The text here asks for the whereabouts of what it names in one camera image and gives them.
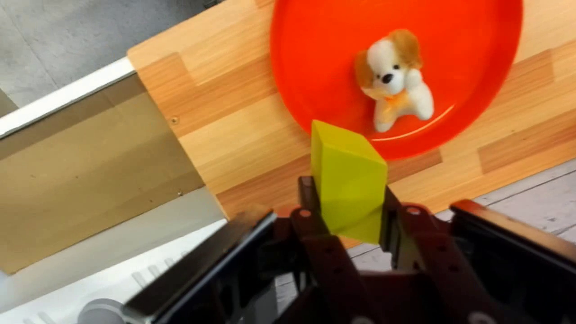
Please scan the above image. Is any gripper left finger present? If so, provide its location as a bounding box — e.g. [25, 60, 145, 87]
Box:
[123, 175, 375, 324]

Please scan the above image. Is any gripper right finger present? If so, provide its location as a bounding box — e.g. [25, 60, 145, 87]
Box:
[379, 186, 576, 324]

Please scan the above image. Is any yellow block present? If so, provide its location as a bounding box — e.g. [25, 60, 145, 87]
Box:
[310, 120, 388, 244]

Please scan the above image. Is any white and brown plush dog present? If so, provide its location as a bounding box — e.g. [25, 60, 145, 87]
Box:
[353, 29, 435, 133]

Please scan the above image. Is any orange round plastic plate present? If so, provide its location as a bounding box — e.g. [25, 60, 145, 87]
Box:
[269, 0, 523, 161]

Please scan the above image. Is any white ribbed plastic object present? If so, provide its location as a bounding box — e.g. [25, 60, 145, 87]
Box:
[0, 219, 228, 324]

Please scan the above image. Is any brown cardboard panel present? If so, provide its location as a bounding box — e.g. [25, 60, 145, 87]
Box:
[0, 73, 205, 275]

